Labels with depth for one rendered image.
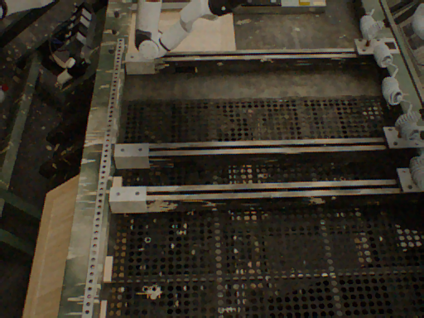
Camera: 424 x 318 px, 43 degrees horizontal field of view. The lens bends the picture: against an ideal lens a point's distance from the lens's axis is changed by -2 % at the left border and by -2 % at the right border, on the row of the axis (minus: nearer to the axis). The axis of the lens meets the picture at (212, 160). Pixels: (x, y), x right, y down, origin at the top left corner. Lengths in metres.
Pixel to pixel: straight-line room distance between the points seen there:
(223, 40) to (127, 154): 0.82
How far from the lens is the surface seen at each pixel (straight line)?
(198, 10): 2.01
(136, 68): 2.38
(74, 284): 1.74
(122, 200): 1.86
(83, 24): 2.61
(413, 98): 2.27
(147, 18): 2.08
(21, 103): 2.95
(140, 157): 1.98
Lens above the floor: 2.07
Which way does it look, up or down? 26 degrees down
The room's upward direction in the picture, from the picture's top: 63 degrees clockwise
